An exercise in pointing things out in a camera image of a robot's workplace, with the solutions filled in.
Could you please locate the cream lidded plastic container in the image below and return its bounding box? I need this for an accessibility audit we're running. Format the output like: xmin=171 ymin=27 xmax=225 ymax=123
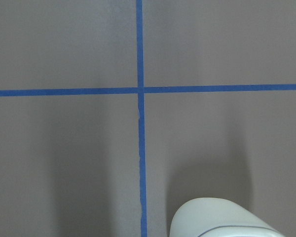
xmin=169 ymin=197 xmax=283 ymax=237

